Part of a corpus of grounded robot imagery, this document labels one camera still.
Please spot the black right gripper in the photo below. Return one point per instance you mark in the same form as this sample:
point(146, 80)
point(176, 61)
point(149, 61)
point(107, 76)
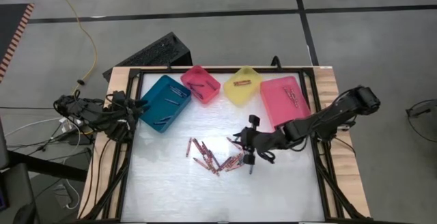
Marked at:
point(263, 140)

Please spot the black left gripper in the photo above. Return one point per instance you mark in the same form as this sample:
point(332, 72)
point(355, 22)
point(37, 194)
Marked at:
point(124, 125)

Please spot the pink crayon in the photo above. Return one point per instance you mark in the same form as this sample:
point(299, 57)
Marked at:
point(235, 168)

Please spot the dark blue crayon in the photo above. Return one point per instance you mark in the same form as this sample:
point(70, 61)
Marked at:
point(251, 170)

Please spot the orange crayon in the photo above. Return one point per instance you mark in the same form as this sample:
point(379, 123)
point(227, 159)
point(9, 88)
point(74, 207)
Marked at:
point(243, 84)
point(241, 81)

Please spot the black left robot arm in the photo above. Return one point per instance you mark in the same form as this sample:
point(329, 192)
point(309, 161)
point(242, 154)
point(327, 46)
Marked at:
point(85, 113)

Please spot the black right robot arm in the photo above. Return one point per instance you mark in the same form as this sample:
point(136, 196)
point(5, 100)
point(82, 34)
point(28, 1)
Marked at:
point(327, 119)

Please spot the blue plastic bin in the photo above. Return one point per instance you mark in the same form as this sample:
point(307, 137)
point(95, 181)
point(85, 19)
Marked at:
point(158, 106)

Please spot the yellow plastic bin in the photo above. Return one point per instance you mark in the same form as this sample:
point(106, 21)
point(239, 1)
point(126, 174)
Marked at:
point(244, 96)

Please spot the black table clamp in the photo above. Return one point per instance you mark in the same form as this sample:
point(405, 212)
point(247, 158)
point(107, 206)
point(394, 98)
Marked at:
point(168, 66)
point(276, 61)

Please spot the large pink plastic bin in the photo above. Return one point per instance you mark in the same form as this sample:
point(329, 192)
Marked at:
point(276, 104)

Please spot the small red plastic bin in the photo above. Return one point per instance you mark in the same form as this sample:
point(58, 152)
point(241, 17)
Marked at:
point(201, 75)

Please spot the black floor stand beam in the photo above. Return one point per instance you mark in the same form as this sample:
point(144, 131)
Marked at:
point(48, 166)

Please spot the striped floor mat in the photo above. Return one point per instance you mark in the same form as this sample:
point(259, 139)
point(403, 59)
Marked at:
point(10, 22)

